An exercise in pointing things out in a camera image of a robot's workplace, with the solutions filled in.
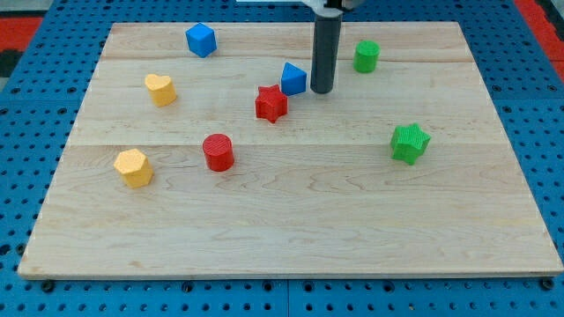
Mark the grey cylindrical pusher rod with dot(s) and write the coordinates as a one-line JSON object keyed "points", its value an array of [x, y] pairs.
{"points": [[324, 53]]}

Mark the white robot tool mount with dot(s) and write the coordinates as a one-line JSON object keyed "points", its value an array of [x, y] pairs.
{"points": [[319, 7]]}

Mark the blue triangle block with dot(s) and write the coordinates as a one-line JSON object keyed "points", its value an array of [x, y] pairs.
{"points": [[293, 80]]}

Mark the blue cube block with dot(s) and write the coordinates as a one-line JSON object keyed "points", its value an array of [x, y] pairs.
{"points": [[201, 40]]}

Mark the green cylinder block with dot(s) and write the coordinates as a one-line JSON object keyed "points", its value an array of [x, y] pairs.
{"points": [[366, 56]]}

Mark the red star block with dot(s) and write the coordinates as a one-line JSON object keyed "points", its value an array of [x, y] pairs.
{"points": [[270, 103]]}

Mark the green star block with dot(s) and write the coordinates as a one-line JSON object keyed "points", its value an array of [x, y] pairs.
{"points": [[408, 143]]}

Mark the red cylinder block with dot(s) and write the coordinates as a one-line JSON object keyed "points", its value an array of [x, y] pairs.
{"points": [[218, 152]]}

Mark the wooden board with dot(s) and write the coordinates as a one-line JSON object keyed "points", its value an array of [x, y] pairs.
{"points": [[315, 194]]}

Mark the yellow heart block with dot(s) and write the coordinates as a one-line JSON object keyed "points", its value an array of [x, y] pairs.
{"points": [[161, 89]]}

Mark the yellow hexagon block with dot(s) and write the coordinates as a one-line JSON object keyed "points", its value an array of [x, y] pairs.
{"points": [[134, 168]]}

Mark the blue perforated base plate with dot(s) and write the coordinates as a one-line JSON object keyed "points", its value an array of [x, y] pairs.
{"points": [[42, 97]]}

